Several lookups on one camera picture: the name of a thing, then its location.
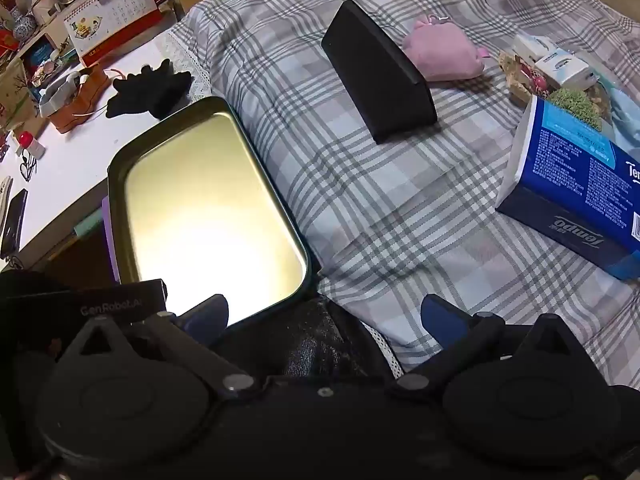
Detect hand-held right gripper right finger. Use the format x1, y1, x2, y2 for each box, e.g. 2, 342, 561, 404
391, 294, 586, 397

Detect black triangular box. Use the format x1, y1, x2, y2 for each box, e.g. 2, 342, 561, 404
321, 0, 439, 145

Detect brown leather desk holder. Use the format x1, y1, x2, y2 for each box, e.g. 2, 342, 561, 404
46, 67, 112, 134

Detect small red-capped white bottle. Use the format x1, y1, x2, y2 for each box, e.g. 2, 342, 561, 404
15, 131, 46, 159

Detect black phone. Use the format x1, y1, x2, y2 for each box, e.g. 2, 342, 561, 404
0, 189, 29, 261

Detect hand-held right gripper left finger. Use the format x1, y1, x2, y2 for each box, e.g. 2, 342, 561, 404
64, 294, 257, 397

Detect black cloth glove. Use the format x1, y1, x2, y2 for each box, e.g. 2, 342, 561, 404
106, 59, 195, 121

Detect grey plaid blanket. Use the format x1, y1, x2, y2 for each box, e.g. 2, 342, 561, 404
170, 0, 640, 391

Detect pink plush pouch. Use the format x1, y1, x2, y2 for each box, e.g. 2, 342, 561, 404
402, 14, 491, 82

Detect desk calendar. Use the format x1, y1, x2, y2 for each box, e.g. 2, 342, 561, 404
64, 0, 162, 67

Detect blue tissue pack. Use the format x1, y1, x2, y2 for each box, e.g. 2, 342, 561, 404
495, 95, 640, 281

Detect white pocket tissue packet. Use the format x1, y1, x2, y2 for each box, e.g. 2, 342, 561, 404
512, 34, 557, 62
535, 49, 599, 92

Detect green fuzzy ball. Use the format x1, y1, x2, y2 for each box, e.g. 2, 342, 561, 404
547, 87, 604, 133

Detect dark grey pants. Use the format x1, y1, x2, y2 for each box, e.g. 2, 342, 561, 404
210, 295, 401, 381

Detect blue face mask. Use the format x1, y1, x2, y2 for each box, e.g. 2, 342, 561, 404
607, 80, 640, 147

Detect beige printed bag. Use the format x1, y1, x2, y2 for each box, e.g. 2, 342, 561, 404
0, 57, 37, 131

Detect gold metal tray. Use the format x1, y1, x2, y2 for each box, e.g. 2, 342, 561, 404
107, 96, 313, 333

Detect blue and white vase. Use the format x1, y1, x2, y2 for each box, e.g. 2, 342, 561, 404
11, 7, 39, 41

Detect white lace cloth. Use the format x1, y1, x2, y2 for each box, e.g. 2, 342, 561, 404
165, 27, 213, 103

